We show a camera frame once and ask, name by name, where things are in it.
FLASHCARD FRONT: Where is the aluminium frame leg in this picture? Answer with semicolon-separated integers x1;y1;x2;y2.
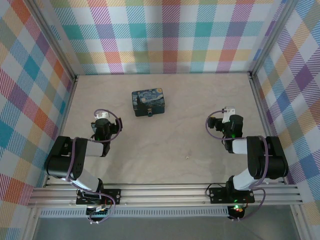
291;204;310;240
23;207;41;240

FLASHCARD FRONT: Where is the aluminium frame post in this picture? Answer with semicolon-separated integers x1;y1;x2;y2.
29;0;78;81
249;0;297;76

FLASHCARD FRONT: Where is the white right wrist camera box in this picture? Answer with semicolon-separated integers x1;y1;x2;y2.
221;106;237;124

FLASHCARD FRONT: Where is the aluminium side rail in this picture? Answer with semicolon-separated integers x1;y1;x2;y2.
248;72;288;185
43;74;80;188

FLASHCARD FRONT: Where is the slotted grey cable duct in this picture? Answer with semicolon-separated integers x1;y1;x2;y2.
39;208;231;218

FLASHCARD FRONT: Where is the aluminium mounting rail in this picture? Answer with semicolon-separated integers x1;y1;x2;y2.
27;183;305;208

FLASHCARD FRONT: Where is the starry night tin box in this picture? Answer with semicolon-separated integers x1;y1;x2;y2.
131;87;167;118

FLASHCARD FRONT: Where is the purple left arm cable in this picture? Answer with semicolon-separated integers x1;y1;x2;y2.
65;108;123;225

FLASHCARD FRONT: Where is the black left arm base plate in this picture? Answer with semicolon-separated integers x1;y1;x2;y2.
75;188;122;206

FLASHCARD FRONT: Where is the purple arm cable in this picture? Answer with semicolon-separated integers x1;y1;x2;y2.
65;108;123;225
205;109;270;222

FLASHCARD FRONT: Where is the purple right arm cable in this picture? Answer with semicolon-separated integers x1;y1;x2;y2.
205;109;270;222

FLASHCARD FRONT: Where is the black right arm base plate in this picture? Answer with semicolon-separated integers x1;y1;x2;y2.
209;186;256;204

